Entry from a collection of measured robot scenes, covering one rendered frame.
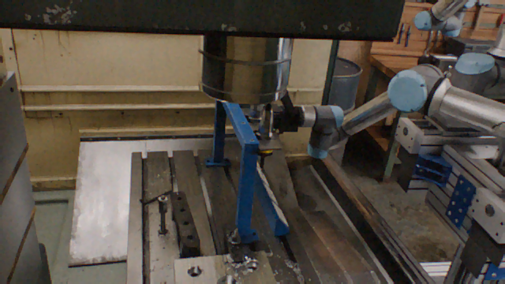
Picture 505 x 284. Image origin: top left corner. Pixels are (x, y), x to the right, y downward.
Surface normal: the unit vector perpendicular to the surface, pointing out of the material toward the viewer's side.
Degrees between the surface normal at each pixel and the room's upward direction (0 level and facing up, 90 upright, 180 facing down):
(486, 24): 90
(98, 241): 24
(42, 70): 90
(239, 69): 90
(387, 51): 90
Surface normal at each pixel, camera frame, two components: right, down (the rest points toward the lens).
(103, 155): 0.18, -0.62
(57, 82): 0.24, 0.45
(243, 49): -0.06, 0.44
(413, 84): -0.75, 0.27
